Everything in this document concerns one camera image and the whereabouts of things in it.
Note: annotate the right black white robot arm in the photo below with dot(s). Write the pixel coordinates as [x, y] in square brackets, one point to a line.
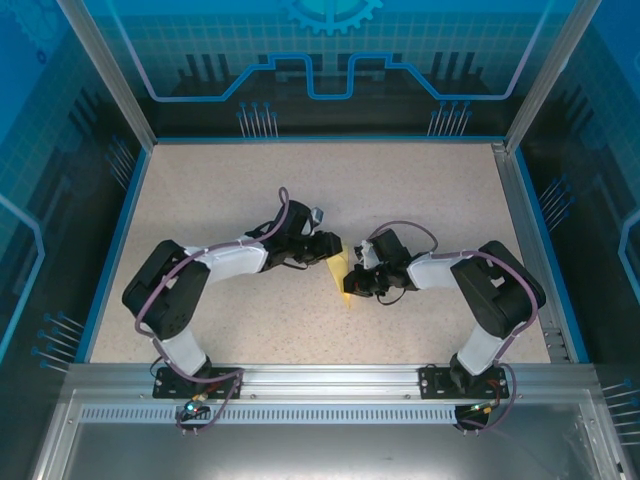
[500, 295]

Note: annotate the aluminium side rail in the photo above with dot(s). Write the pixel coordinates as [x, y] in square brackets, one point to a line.
[525, 240]

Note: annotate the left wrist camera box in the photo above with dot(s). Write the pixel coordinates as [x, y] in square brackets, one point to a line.
[317, 215]

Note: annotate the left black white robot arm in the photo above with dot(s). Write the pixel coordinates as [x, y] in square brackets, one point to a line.
[170, 300]

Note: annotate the steel front panel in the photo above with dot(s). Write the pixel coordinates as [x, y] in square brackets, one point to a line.
[320, 450]

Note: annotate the yellow paper sheet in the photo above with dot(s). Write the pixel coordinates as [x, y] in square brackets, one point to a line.
[337, 272]

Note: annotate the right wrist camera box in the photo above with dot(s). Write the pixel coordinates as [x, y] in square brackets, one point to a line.
[366, 254]

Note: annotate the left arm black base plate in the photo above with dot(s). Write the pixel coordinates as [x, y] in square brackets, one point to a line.
[172, 387]

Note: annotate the aluminium frame post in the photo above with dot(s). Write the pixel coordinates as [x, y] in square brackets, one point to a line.
[115, 85]
[545, 85]

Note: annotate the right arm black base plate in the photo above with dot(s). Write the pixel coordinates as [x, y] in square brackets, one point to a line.
[435, 382]

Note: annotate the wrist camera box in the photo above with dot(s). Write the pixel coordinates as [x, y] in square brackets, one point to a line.
[366, 254]
[317, 215]

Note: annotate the aluminium mounting rail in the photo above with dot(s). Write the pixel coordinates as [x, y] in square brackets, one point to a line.
[330, 380]

